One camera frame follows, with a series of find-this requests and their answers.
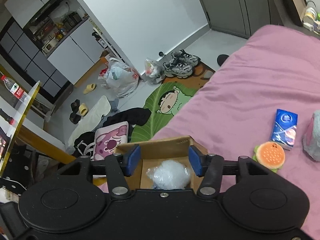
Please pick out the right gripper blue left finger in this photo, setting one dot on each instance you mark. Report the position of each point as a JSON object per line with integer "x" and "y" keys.
{"x": 131, "y": 160}

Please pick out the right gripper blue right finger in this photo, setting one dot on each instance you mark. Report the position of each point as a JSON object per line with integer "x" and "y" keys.
{"x": 197, "y": 160}

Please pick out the cardboard box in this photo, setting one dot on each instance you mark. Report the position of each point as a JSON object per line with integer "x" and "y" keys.
{"x": 153, "y": 152}

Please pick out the white stuffing bag large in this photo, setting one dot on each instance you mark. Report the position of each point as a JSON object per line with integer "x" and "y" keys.
{"x": 169, "y": 175}

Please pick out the blue tissue pack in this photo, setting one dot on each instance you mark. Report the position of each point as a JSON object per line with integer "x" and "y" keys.
{"x": 284, "y": 129}

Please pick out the light blue fluffy towel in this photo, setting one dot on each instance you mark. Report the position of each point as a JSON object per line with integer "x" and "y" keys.
{"x": 311, "y": 138}

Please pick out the pink cartoon cushion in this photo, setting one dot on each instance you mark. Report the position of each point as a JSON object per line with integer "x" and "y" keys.
{"x": 108, "y": 138}

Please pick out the black clothes on floor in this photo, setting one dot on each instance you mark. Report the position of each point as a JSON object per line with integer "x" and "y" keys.
{"x": 134, "y": 116}

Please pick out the white towel on floor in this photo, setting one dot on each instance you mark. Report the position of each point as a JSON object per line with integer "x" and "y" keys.
{"x": 91, "y": 119}

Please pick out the green cartoon floor mat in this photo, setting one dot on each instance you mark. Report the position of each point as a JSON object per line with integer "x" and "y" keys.
{"x": 164, "y": 103}

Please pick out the yellow slipper near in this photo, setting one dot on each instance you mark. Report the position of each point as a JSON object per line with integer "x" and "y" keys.
{"x": 83, "y": 109}

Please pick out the yellow slipper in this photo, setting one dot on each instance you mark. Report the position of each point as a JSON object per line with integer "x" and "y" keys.
{"x": 83, "y": 109}
{"x": 89, "y": 88}

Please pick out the black slipper pair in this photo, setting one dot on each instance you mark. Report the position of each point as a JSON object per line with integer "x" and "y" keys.
{"x": 74, "y": 116}

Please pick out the burger plush toy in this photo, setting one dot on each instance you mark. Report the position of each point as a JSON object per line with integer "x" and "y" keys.
{"x": 271, "y": 155}

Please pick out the large white plastic bag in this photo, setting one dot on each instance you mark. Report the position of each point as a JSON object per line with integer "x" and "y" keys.
{"x": 119, "y": 77}

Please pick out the pink bed sheet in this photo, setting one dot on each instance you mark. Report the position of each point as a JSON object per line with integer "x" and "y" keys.
{"x": 278, "y": 68}

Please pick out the yellow slipper far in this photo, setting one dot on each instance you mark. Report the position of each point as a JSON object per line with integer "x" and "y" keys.
{"x": 89, "y": 88}

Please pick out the small clear trash bag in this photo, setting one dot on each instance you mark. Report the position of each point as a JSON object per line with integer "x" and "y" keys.
{"x": 154, "y": 71}

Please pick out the grey sneaker pair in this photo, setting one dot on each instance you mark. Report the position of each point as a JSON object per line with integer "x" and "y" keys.
{"x": 182, "y": 64}

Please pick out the white kitchen cabinet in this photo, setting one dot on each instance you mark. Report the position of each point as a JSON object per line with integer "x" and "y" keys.
{"x": 76, "y": 54}

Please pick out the white round table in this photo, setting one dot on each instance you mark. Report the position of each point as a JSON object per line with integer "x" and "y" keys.
{"x": 19, "y": 118}

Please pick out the water bottle red label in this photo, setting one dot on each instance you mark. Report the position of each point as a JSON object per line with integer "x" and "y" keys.
{"x": 14, "y": 88}

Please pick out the grey door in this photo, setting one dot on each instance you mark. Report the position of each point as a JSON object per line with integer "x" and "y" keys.
{"x": 243, "y": 18}

